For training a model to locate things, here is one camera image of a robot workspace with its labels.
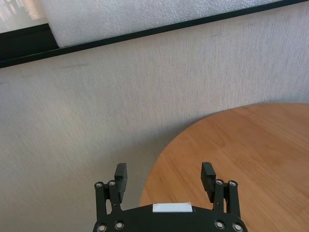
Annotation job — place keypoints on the white foam sheet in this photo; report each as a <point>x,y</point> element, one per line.
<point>144,15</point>

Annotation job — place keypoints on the glass window pane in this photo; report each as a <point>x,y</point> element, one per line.
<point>17,14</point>

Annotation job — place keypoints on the black wall rail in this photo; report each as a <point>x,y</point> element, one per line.
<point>24,47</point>

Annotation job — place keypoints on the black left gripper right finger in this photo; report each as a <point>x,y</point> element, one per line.
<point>207,183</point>

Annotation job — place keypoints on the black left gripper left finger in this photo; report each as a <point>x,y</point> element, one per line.
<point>120,183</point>

